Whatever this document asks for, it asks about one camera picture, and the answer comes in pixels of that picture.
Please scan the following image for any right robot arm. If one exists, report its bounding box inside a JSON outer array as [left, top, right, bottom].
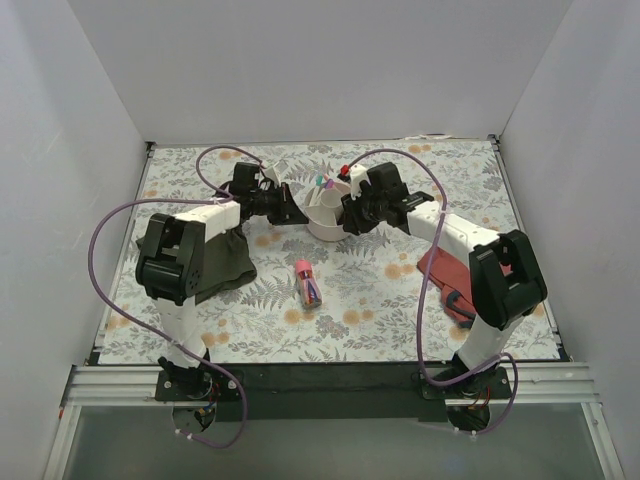
[[339, 162, 548, 398]]

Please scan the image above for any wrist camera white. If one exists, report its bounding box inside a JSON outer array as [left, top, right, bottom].
[[338, 164, 370, 199], [261, 160, 287, 187]]

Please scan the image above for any pink lid pencil jar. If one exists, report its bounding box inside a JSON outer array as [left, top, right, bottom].
[[295, 259, 322, 310]]

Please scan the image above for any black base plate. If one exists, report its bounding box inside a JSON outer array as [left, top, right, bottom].
[[154, 360, 514, 424]]

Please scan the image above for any red cloth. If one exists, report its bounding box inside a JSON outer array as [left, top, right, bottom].
[[417, 247, 477, 330]]

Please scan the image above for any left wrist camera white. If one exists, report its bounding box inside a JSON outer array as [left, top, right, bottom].
[[261, 160, 287, 187]]

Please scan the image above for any purple cable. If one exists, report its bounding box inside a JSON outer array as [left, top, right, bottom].
[[88, 144, 249, 449], [349, 148, 519, 438]]

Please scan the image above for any floral table mat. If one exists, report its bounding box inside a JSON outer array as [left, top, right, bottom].
[[102, 139, 564, 365]]

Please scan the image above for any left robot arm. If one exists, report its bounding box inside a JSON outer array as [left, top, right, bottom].
[[136, 162, 309, 400]]

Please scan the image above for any white round organizer container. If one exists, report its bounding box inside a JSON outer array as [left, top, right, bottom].
[[303, 183, 350, 242]]

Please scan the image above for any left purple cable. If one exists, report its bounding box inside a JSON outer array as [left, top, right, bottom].
[[88, 144, 249, 449]]

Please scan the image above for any aluminium front rail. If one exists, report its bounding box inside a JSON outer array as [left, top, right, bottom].
[[44, 362, 624, 479]]

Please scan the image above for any dark green cloth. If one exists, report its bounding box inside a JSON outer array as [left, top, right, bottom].
[[135, 227, 259, 305]]

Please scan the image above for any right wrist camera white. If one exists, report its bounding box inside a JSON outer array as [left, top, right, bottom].
[[338, 164, 370, 199]]

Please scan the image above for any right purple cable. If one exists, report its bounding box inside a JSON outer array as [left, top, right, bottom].
[[349, 148, 519, 438]]

